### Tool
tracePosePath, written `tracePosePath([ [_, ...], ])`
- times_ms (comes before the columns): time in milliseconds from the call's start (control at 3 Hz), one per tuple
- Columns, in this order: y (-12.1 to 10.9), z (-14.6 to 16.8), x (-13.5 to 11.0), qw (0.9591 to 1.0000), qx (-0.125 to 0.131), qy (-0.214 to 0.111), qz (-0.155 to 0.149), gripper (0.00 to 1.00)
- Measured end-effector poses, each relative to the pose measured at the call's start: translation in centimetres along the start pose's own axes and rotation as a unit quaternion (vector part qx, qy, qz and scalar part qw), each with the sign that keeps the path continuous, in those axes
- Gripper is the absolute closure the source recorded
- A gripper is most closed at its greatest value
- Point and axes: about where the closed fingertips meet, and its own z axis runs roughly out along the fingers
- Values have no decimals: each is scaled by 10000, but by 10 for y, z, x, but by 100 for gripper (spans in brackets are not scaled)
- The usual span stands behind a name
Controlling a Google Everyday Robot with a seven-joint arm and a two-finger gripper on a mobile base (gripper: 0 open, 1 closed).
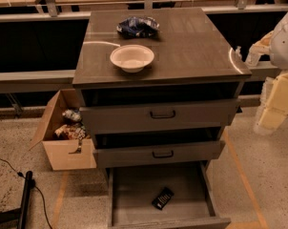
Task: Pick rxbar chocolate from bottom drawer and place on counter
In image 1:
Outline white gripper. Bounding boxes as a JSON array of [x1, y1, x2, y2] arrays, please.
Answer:
[[245, 31, 288, 135]]

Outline black rxbar chocolate bar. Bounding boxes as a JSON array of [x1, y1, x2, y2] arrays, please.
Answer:
[[152, 187, 175, 210]]

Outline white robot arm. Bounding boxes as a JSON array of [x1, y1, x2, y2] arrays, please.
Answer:
[[245, 12, 288, 135]]

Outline grey top drawer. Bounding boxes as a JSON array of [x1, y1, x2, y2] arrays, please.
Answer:
[[80, 99, 238, 135]]

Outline grey drawer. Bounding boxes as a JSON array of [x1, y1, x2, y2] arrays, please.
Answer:
[[108, 161, 231, 229], [93, 140, 225, 168], [80, 99, 238, 135]]

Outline grey drawer cabinet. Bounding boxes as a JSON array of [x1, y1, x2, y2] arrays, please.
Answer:
[[72, 7, 253, 229]]

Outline grey middle drawer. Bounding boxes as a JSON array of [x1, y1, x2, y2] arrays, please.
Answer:
[[93, 140, 225, 168]]

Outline grey bottom drawer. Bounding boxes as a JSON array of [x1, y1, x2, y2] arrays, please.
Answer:
[[108, 161, 231, 229]]

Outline blue crumpled chip bag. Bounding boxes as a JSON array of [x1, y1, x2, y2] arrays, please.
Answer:
[[116, 16, 159, 38]]

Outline white paper bowl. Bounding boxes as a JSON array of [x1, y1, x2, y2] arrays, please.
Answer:
[[110, 45, 154, 73]]

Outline silver snack bag in box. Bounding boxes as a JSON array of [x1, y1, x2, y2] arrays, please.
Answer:
[[62, 109, 82, 122]]

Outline brown snack bags in box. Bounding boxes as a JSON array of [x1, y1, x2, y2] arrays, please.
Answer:
[[54, 123, 87, 140]]

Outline cardboard box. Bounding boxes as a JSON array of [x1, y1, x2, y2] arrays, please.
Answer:
[[30, 89, 96, 171]]

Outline black stand leg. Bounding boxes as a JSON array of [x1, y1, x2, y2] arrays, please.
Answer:
[[0, 171, 34, 229]]

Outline grey metal rail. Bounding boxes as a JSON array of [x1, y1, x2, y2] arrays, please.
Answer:
[[0, 61, 281, 94]]

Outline black floor cable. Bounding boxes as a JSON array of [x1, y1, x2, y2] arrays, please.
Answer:
[[0, 154, 53, 229]]

